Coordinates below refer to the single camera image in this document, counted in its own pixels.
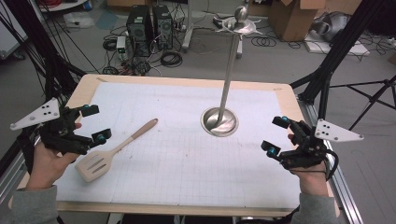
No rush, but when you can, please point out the clear plastic bag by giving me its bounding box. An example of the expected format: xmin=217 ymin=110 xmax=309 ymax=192
xmin=63 ymin=11 xmax=95 ymax=30

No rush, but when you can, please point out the person's left hand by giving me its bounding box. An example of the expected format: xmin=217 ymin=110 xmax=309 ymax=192
xmin=26 ymin=122 xmax=83 ymax=190

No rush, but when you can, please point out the white cabinet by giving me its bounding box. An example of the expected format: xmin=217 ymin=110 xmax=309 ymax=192
xmin=0 ymin=5 xmax=29 ymax=61

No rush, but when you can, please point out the black tripod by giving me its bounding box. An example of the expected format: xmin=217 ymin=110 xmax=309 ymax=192
xmin=329 ymin=74 xmax=396 ymax=132

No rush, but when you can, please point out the aluminium rail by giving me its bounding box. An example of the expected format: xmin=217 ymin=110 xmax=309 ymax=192
xmin=0 ymin=139 xmax=32 ymax=207
xmin=297 ymin=96 xmax=364 ymax=224

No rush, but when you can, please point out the open cardboard box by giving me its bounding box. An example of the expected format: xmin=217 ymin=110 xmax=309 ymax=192
xmin=268 ymin=0 xmax=329 ymax=42

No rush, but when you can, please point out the flat white board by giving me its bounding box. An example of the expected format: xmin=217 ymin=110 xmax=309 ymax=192
xmin=304 ymin=33 xmax=372 ymax=57

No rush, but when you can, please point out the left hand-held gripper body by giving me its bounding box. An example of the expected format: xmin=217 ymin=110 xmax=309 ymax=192
xmin=9 ymin=97 xmax=94 ymax=156

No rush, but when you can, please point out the white grid mat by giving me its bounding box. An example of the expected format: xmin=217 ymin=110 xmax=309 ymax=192
xmin=54 ymin=81 xmax=302 ymax=210

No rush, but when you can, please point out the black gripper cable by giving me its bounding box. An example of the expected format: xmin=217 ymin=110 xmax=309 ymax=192
xmin=289 ymin=148 xmax=340 ymax=182

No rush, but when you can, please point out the black frame stand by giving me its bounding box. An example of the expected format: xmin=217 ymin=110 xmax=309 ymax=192
xmin=0 ymin=0 xmax=87 ymax=105
xmin=290 ymin=0 xmax=396 ymax=119

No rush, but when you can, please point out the small white power box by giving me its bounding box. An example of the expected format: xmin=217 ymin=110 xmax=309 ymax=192
xmin=116 ymin=35 xmax=128 ymax=61

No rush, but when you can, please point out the metal utensil stand with hooks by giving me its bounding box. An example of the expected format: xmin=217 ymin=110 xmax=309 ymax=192
xmin=200 ymin=5 xmax=264 ymax=138

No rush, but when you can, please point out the grey rounded appliance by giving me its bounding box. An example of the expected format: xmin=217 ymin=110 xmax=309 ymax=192
xmin=311 ymin=11 xmax=352 ymax=43

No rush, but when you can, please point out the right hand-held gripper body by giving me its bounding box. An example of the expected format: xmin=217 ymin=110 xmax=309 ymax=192
xmin=279 ymin=119 xmax=364 ymax=171

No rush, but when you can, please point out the thin coiled black cable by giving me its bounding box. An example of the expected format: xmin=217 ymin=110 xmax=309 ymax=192
xmin=250 ymin=35 xmax=277 ymax=49

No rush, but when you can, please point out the beige slotted spatula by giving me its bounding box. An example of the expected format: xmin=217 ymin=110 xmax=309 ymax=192
xmin=74 ymin=118 xmax=159 ymax=184

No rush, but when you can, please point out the person's right hand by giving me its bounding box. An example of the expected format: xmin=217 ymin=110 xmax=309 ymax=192
xmin=288 ymin=133 xmax=331 ymax=197

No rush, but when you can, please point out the black computer tower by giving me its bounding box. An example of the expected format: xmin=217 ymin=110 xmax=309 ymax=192
xmin=126 ymin=5 xmax=154 ymax=58
xmin=151 ymin=5 xmax=174 ymax=51

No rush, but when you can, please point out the grey metal stand leg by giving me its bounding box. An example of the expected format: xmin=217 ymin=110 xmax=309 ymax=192
xmin=181 ymin=0 xmax=196 ymax=53

